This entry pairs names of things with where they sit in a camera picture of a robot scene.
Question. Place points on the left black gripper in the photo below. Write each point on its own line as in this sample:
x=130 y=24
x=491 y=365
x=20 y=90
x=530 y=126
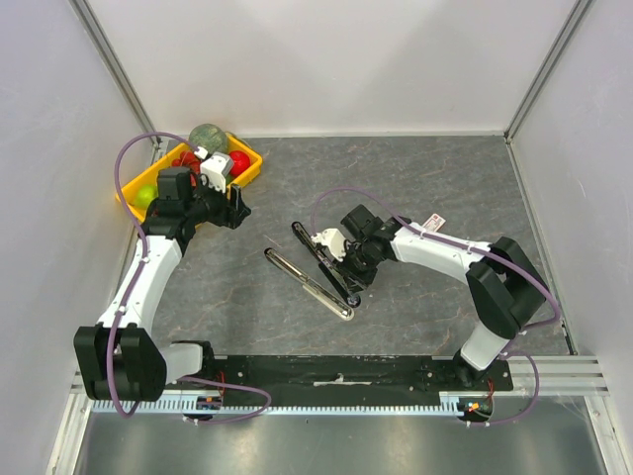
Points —
x=231 y=212

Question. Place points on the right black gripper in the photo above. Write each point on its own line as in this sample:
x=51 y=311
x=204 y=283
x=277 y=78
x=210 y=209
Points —
x=353 y=272

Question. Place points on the white black stapler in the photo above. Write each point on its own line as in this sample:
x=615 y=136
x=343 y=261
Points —
x=333 y=303

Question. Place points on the red white staple box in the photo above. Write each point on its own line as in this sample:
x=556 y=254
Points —
x=434 y=223

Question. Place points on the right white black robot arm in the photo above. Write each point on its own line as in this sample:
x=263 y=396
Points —
x=505 y=287

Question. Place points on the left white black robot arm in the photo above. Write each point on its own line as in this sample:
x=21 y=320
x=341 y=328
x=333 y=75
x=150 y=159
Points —
x=118 y=359

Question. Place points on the red apple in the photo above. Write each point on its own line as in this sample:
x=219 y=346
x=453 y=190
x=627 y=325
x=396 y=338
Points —
x=241 y=162

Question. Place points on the red peach cluster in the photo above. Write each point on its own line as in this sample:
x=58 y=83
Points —
x=187 y=159

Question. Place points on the green melon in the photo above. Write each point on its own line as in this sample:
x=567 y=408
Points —
x=210 y=137

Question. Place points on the light green lime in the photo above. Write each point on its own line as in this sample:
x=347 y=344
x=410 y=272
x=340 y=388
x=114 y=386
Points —
x=145 y=195

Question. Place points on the yellow plastic tray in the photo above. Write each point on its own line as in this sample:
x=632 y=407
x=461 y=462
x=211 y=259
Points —
x=149 y=176

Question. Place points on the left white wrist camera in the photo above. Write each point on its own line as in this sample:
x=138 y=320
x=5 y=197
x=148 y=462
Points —
x=215 y=166

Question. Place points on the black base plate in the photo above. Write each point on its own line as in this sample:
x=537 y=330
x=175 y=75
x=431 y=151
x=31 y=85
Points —
x=337 y=381

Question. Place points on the slotted cable duct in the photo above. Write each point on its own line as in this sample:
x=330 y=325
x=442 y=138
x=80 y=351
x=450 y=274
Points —
x=199 y=406

